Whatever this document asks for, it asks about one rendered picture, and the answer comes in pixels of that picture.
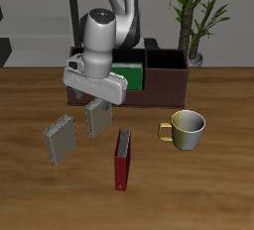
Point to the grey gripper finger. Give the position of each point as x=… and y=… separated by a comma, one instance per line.
x=106, y=105
x=78, y=94

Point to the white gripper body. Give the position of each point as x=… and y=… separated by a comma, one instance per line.
x=99, y=87

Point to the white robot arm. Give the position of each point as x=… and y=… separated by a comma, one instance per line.
x=99, y=35

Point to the green pot plant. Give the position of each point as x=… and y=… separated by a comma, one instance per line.
x=195, y=16

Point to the dark brown desk caddy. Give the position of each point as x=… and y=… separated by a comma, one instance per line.
x=158, y=82

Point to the yellow-grey book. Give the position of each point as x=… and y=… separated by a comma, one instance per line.
x=60, y=139
x=98, y=118

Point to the red book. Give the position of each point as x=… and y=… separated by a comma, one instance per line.
x=122, y=164

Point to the green book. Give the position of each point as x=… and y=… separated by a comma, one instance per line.
x=132, y=75

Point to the yellow and white mug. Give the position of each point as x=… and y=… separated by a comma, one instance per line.
x=187, y=130

